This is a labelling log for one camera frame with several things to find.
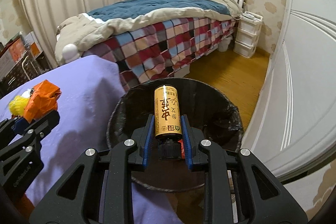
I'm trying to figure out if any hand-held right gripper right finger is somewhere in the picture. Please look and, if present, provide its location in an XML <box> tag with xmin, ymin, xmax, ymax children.
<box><xmin>179</xmin><ymin>114</ymin><xmax>307</xmax><ymax>224</ymax></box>

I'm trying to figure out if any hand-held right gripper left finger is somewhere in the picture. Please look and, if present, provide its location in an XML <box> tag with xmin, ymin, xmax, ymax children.
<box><xmin>29</xmin><ymin>113</ymin><xmax>158</xmax><ymax>224</ymax></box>

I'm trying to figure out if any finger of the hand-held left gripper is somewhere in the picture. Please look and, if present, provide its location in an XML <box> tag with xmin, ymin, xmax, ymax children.
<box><xmin>0</xmin><ymin>109</ymin><xmax>61</xmax><ymax>161</ymax></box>
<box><xmin>0</xmin><ymin>118</ymin><xmax>27</xmax><ymax>139</ymax></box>

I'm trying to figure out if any orange plastic wrapper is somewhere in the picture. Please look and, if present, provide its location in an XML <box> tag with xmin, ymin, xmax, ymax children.
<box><xmin>24</xmin><ymin>79</ymin><xmax>63</xmax><ymax>122</ymax></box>

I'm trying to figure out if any trash bin with black bag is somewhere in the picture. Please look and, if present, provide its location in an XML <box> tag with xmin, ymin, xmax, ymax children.
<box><xmin>106</xmin><ymin>77</ymin><xmax>244</xmax><ymax>192</ymax></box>

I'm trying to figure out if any brown bottle with yellow label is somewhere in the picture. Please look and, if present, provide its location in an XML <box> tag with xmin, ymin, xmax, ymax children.
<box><xmin>154</xmin><ymin>85</ymin><xmax>183</xmax><ymax>161</ymax></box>

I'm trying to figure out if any yellow mesh ball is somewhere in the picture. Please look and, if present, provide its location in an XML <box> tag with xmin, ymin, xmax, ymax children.
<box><xmin>9</xmin><ymin>95</ymin><xmax>29</xmax><ymax>116</ymax></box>

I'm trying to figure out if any brown cardboard box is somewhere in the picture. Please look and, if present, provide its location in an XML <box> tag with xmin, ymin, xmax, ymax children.
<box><xmin>0</xmin><ymin>38</ymin><xmax>27</xmax><ymax>75</ymax></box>

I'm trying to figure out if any white bedpost knob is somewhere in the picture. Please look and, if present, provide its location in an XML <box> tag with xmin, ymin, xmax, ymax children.
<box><xmin>62</xmin><ymin>43</ymin><xmax>80</xmax><ymax>63</ymax></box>

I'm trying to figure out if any orange and white box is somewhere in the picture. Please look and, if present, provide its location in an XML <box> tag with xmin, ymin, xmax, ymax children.
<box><xmin>25</xmin><ymin>31</ymin><xmax>42</xmax><ymax>56</ymax></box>

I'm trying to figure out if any plaid bedsheet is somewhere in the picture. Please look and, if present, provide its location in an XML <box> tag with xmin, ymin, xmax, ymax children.
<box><xmin>88</xmin><ymin>15</ymin><xmax>239</xmax><ymax>90</ymax></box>

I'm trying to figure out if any small white bin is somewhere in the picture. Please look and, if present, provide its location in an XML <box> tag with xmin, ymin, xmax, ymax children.
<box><xmin>218</xmin><ymin>36</ymin><xmax>233</xmax><ymax>52</ymax></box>

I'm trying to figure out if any white plastic drawer unit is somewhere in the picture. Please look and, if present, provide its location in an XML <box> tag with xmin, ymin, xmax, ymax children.
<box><xmin>233</xmin><ymin>11</ymin><xmax>263</xmax><ymax>58</ymax></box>

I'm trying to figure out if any white door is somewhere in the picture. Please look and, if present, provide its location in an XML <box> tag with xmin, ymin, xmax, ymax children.
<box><xmin>240</xmin><ymin>0</ymin><xmax>336</xmax><ymax>182</ymax></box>

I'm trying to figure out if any bed with checkered sheet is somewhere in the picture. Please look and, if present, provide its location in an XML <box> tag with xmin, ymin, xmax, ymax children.
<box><xmin>55</xmin><ymin>0</ymin><xmax>240</xmax><ymax>58</ymax></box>

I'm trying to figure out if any white tubular frame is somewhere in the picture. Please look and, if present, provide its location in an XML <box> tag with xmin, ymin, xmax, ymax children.
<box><xmin>22</xmin><ymin>55</ymin><xmax>36</xmax><ymax>80</ymax></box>

